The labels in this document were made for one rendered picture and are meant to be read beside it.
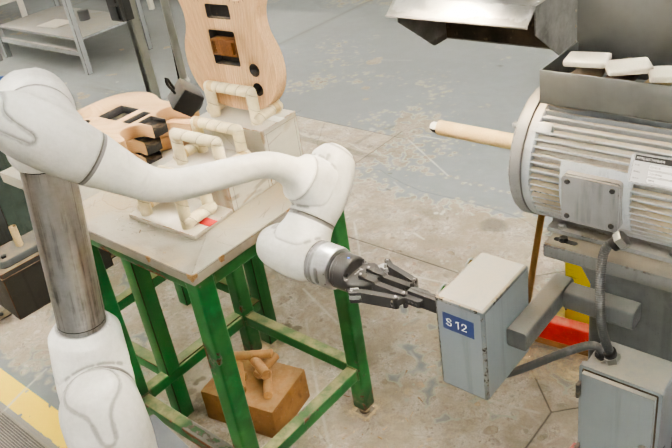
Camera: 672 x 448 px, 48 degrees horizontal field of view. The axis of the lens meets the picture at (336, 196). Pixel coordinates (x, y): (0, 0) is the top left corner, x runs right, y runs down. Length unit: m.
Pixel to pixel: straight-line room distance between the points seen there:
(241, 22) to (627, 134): 1.11
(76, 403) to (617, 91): 1.11
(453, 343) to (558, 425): 1.32
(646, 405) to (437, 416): 1.31
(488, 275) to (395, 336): 1.65
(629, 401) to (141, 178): 0.94
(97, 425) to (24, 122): 0.59
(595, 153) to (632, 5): 0.26
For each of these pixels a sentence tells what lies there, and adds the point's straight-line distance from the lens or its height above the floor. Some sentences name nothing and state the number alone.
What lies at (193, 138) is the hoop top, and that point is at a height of 1.12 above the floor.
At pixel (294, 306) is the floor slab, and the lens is 3.22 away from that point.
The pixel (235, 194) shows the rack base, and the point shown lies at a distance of 2.04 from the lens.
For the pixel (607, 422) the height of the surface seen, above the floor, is 0.83.
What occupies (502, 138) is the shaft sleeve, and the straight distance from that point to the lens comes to 1.50.
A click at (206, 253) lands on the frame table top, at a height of 0.93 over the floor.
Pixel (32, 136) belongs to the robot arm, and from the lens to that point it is 1.29.
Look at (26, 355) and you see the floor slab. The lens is 3.47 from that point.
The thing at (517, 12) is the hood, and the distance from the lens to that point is 1.38.
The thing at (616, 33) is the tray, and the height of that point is 1.46.
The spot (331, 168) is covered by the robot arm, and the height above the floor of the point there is 1.23.
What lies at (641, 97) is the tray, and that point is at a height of 1.41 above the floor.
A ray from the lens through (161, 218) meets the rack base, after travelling 2.10.
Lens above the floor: 1.92
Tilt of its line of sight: 29 degrees down
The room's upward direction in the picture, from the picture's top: 9 degrees counter-clockwise
